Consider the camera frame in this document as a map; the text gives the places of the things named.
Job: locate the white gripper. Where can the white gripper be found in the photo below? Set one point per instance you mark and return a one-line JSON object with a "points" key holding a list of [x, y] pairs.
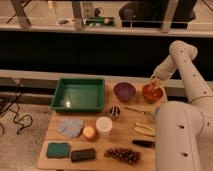
{"points": [[154, 82]]}

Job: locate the orange pepper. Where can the orange pepper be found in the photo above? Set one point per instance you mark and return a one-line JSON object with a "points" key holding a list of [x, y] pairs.
{"points": [[153, 90]]}

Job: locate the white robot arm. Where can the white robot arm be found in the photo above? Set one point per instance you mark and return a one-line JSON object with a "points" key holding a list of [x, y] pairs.
{"points": [[179, 124]]}

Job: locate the red bowl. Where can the red bowl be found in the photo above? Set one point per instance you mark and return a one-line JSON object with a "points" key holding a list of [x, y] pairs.
{"points": [[151, 94]]}

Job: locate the purple bowl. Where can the purple bowl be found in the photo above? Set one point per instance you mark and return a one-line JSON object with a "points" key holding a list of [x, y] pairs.
{"points": [[124, 91]]}

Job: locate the yellow banana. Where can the yellow banana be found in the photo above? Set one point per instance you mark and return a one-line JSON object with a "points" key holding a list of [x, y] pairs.
{"points": [[144, 129]]}

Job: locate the small metal cup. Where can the small metal cup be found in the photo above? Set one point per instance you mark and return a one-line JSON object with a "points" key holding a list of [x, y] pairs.
{"points": [[114, 112]]}

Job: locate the wooden board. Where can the wooden board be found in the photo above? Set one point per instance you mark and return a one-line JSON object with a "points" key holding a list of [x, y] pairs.
{"points": [[121, 135]]}

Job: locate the white round container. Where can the white round container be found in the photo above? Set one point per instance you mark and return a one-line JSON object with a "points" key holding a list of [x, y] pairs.
{"points": [[104, 125]]}

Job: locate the bunch of dark grapes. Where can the bunch of dark grapes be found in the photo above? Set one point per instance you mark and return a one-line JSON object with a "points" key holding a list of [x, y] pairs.
{"points": [[126, 155]]}

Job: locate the yellow red apple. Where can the yellow red apple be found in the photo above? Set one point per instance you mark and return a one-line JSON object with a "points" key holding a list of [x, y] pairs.
{"points": [[90, 133]]}

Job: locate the green plastic tray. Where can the green plastic tray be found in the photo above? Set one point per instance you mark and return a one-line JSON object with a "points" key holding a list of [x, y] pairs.
{"points": [[81, 95]]}

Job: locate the light blue cloth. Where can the light blue cloth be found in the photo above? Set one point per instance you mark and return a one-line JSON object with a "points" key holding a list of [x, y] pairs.
{"points": [[71, 128]]}

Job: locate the dark green block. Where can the dark green block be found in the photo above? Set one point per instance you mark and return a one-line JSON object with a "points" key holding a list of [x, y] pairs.
{"points": [[83, 155]]}

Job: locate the green sponge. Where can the green sponge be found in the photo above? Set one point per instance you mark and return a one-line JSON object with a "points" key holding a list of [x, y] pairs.
{"points": [[58, 150]]}

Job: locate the black handled tool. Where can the black handled tool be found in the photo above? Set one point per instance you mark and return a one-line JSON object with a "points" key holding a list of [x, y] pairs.
{"points": [[144, 143]]}

